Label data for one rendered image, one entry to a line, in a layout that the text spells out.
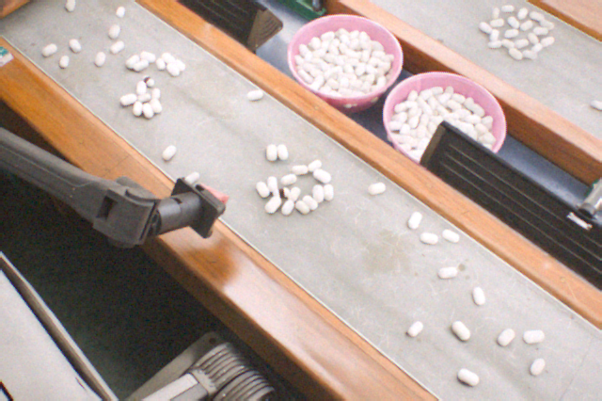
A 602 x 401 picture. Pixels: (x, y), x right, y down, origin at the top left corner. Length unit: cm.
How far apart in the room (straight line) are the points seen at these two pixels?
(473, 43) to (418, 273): 64
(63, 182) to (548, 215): 71
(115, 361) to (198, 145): 85
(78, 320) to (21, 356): 164
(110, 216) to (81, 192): 6
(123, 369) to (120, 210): 107
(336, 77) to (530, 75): 46
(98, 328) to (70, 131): 79
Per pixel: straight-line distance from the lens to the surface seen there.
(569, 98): 157
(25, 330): 46
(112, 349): 201
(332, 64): 153
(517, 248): 127
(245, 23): 112
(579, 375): 124
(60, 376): 44
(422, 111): 146
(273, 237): 124
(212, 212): 109
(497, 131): 145
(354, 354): 113
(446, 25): 165
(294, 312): 115
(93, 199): 99
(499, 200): 94
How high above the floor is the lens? 184
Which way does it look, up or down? 59 degrees down
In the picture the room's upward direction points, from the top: 1 degrees clockwise
